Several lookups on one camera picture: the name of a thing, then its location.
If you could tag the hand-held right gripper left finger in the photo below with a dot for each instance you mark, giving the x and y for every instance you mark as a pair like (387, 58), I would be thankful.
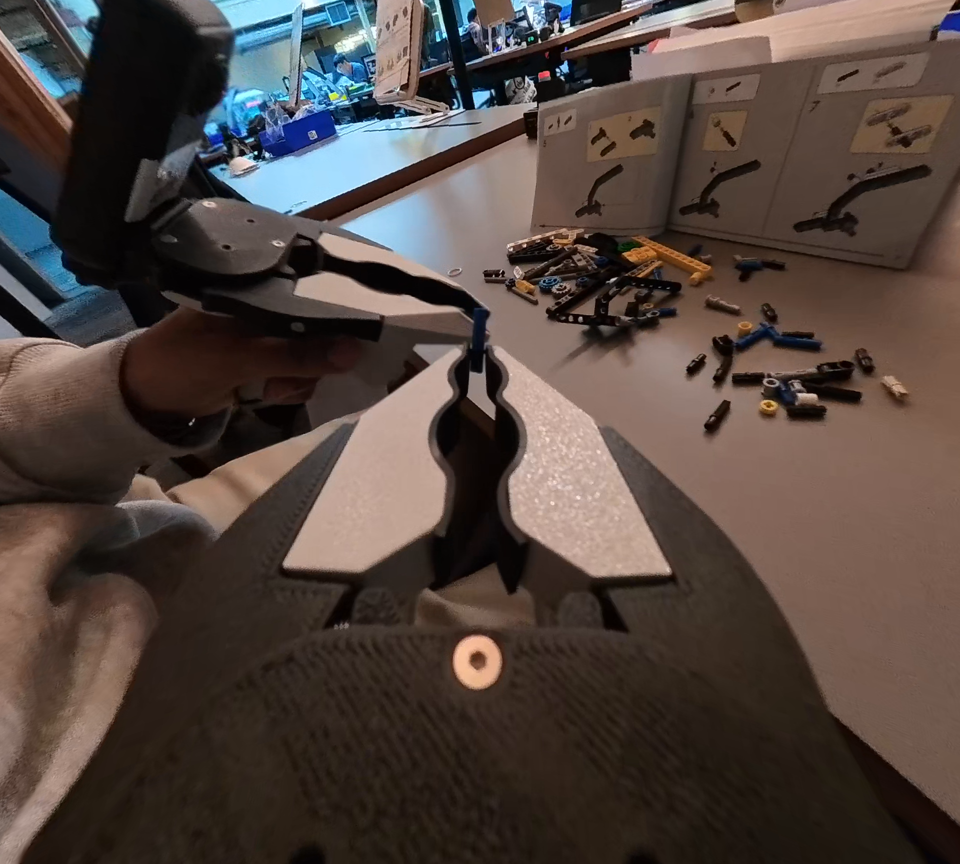
(367, 497)

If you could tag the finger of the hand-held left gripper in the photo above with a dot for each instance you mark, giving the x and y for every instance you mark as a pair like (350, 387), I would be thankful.
(420, 326)
(397, 268)

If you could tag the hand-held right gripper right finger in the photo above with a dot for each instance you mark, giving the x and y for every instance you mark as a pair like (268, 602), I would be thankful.
(585, 497)

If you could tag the blue lego pin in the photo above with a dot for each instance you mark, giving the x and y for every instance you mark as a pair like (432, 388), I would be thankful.
(478, 343)

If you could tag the person's left forearm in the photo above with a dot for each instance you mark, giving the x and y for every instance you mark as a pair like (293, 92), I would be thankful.
(60, 422)

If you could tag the yellow lego connector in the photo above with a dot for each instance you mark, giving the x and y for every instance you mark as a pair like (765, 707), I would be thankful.
(525, 287)

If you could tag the long light grey lego liftarm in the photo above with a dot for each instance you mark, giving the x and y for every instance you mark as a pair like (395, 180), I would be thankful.
(540, 240)

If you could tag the long black lego beam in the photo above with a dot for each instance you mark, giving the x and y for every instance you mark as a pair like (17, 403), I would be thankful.
(577, 300)

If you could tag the yellow lego axle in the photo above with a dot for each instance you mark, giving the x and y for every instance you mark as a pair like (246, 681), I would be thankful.
(646, 269)

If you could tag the grey lego pin with bush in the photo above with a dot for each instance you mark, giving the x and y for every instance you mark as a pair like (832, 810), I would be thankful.
(721, 303)

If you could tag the scattered small lego pins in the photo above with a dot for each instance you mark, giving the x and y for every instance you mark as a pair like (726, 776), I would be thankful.
(765, 339)

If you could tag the long yellow lego beam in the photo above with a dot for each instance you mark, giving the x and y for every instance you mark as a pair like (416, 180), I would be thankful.
(675, 258)

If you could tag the small black blue lego assembly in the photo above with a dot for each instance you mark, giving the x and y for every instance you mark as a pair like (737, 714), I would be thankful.
(757, 264)

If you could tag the lego instruction booklet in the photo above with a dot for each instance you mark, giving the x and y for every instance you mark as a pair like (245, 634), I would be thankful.
(750, 152)

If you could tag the person's left hand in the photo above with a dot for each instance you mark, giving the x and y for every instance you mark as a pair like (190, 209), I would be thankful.
(225, 362)

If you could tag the grey office desk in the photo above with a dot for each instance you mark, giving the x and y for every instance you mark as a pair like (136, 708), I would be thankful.
(390, 152)

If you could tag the black wrist watch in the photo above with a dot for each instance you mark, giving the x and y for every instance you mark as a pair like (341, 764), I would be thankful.
(176, 423)

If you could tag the small black box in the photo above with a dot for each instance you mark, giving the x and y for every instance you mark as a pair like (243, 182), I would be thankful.
(531, 122)

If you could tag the cardboard sheet stand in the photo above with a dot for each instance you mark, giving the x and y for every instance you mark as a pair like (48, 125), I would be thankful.
(397, 17)

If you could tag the black pole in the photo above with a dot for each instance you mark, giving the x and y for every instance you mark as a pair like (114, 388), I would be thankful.
(450, 2)

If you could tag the person's grey sweater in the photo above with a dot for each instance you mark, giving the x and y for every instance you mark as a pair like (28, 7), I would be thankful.
(90, 616)

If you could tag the white box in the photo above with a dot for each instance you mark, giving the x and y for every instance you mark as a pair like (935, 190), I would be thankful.
(750, 43)

